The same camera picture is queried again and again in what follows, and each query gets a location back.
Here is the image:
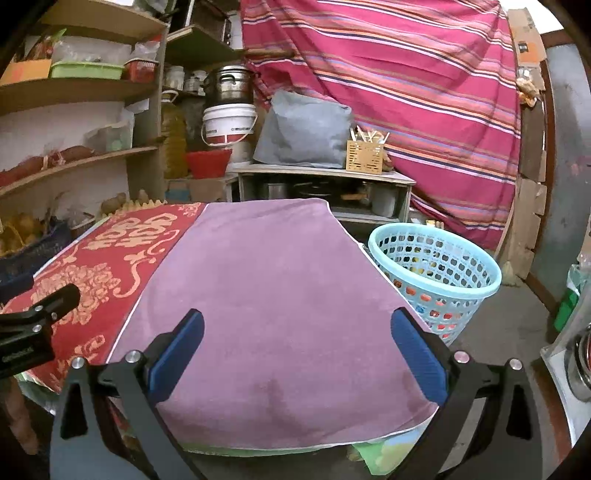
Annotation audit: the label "black wok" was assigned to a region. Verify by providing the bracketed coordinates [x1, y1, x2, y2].
[293, 181, 334, 199]

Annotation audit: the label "red plastic basin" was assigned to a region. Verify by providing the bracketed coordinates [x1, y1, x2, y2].
[184, 148, 233, 180]

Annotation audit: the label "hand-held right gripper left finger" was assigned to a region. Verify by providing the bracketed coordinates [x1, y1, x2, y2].
[49, 308, 206, 480]

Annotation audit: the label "small red basket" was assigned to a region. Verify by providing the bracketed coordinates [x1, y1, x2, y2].
[124, 58, 158, 83]

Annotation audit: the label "sweet potatoes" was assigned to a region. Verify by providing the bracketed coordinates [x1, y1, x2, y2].
[0, 145, 96, 186]

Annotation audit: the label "steel bowl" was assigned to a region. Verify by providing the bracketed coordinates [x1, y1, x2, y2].
[564, 322, 591, 403]

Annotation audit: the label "purple towel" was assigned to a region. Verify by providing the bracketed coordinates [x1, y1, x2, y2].
[107, 198, 440, 452]

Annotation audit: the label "grey cylindrical container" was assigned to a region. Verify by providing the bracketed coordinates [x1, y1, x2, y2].
[372, 185, 399, 217]

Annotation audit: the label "dark blue crate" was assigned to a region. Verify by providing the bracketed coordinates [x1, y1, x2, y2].
[0, 220, 75, 289]

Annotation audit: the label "light blue plastic basket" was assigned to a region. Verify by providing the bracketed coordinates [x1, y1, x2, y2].
[368, 222, 503, 348]

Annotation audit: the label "metal toaster oven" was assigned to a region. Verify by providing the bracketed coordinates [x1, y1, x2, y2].
[216, 8, 244, 50]

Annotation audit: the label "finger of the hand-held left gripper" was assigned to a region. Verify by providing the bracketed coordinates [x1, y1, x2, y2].
[0, 283, 82, 332]

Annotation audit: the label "person's left hand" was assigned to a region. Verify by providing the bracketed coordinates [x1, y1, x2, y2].
[2, 378, 40, 457]

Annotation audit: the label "orange box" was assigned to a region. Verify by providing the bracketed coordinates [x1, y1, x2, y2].
[0, 58, 54, 86]

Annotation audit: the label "white plastic bucket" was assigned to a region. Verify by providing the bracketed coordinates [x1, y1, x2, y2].
[201, 103, 258, 149]

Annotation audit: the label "grey metal door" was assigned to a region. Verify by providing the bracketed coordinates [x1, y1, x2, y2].
[531, 31, 591, 317]

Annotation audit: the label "red patterned cloth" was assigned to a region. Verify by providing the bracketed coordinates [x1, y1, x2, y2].
[0, 202, 209, 394]

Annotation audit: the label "wooden chopstick holder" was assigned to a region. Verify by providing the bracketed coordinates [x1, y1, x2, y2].
[346, 128, 392, 175]

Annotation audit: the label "large steel pot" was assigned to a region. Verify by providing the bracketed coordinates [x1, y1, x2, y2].
[202, 65, 254, 110]

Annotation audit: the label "wooden shelf unit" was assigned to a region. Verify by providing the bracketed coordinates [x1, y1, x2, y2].
[0, 0, 170, 206]

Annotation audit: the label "printed cardboard box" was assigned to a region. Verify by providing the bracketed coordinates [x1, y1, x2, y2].
[165, 177, 228, 204]

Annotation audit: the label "green plastic bag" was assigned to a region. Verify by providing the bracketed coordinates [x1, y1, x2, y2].
[553, 264, 583, 334]

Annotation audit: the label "wooden low cabinet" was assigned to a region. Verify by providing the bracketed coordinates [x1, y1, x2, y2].
[228, 163, 417, 232]

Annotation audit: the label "grey fabric cover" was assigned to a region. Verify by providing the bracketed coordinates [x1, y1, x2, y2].
[253, 89, 355, 170]

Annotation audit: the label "colourful printed tablecloth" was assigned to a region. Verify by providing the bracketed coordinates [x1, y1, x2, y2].
[178, 431, 409, 477]

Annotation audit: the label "red striped cloth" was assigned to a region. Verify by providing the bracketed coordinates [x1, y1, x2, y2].
[239, 0, 523, 254]

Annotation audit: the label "yellow oil jug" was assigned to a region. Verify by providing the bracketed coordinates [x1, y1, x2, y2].
[159, 90, 188, 181]

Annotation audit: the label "green plastic tray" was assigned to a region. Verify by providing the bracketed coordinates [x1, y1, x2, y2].
[49, 61, 126, 79]

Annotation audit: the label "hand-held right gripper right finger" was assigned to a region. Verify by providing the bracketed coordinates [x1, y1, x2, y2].
[390, 306, 544, 480]

